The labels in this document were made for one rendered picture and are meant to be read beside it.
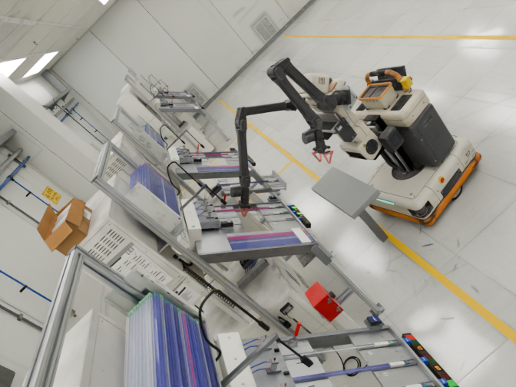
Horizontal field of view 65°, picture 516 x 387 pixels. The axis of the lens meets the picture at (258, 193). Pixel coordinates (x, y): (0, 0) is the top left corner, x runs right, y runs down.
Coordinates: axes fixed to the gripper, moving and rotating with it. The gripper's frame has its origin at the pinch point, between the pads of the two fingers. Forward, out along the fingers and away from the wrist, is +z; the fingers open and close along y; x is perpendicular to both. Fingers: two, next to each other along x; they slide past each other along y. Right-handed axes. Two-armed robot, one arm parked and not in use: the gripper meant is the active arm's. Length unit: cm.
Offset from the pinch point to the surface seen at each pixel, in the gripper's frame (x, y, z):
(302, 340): -6, 126, -1
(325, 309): 21, 92, 13
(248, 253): -9.1, 49.1, 2.1
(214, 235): -24.5, 24.6, 1.3
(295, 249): 19, 49, 2
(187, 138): 9, -447, 49
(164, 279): -56, 50, 14
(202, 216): -29.9, 9.3, -4.7
